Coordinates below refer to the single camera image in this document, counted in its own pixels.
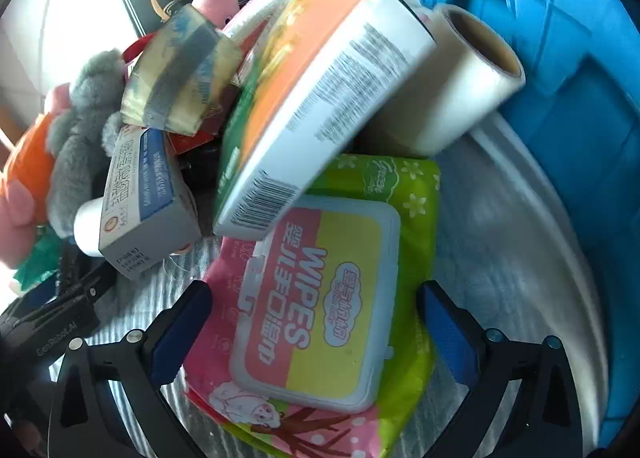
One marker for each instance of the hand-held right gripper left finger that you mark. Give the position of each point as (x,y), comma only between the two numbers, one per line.
(180,333)

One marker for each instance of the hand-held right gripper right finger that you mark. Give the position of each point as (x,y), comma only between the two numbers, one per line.
(450,333)

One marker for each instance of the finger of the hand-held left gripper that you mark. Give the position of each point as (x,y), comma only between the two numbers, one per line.
(75,283)

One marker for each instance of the pig plush with orange dress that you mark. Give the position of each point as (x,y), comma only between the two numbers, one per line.
(25,163)

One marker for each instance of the pink green wet wipes pack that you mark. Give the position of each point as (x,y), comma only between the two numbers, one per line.
(320,298)

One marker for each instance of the blue plastic crate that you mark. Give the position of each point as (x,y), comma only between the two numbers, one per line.
(575,88)

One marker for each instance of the white pink striped tissue pack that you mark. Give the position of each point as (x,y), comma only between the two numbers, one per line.
(260,8)

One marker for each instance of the green plastic bag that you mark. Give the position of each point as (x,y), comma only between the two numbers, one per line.
(37,258)

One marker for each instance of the small white bottle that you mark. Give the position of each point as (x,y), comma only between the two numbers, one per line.
(87,225)

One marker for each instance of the blue white medicine box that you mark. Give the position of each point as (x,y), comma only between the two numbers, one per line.
(145,198)

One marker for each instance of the grey furry plush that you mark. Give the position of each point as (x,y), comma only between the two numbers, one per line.
(80,138)

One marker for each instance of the clear packing tape roll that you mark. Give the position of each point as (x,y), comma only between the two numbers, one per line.
(175,78)

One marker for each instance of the clear film roll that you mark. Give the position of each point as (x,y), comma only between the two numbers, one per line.
(450,103)

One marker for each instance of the orange green carton box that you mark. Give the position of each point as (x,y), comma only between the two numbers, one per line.
(320,88)

